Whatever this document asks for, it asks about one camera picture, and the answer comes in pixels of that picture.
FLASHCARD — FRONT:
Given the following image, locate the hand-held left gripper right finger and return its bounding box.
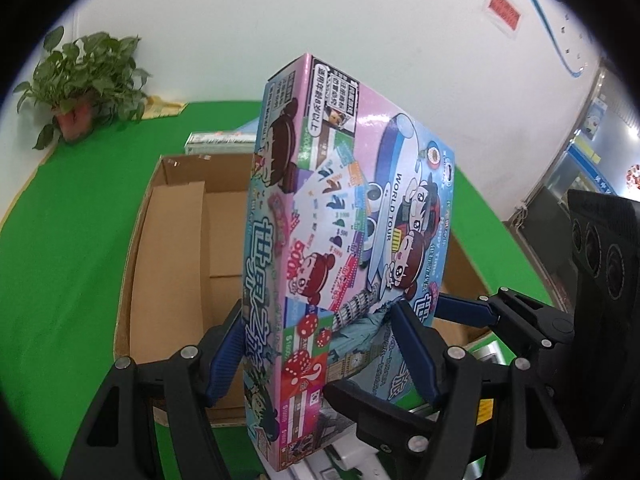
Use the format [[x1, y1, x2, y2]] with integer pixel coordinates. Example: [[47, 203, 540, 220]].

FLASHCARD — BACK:
[[391, 301, 584, 480]]

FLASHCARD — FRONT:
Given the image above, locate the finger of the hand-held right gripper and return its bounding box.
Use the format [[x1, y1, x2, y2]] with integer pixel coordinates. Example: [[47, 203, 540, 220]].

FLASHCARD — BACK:
[[324, 381, 446, 462], [434, 286, 577, 357]]

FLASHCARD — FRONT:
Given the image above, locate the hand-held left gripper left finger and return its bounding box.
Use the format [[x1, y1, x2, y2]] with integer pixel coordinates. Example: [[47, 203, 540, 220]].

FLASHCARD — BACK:
[[60, 299, 244, 480]]

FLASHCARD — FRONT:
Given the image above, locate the brown cardboard box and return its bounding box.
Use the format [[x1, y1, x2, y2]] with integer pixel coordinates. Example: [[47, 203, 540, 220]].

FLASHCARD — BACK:
[[112, 152, 501, 428]]

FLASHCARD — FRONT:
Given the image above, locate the colourful cartoon board game box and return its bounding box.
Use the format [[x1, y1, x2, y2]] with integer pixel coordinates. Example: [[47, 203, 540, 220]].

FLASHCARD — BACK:
[[241, 52, 457, 475]]

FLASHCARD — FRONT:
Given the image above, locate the glass door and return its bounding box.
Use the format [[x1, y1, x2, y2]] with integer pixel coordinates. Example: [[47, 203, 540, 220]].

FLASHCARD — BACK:
[[510, 55, 640, 241]]

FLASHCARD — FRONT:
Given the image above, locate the white and blue packet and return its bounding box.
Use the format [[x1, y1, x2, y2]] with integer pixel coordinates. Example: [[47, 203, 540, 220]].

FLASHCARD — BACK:
[[184, 119, 258, 155]]

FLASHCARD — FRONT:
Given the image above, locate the yellow paper packet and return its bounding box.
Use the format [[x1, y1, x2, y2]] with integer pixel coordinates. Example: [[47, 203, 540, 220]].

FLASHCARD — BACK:
[[142, 95, 188, 121]]

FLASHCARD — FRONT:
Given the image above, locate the potted green plant pink pot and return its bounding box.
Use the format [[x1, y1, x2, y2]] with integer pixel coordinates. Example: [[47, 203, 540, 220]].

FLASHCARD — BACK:
[[14, 26, 152, 151]]

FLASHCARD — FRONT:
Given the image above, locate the blue wall decal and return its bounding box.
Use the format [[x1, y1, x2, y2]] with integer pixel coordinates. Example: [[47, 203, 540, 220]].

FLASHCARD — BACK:
[[517, 0, 588, 78]]

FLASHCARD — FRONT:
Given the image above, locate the red wall sign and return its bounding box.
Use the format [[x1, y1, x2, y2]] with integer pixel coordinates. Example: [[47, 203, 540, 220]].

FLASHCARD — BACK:
[[484, 0, 523, 36]]

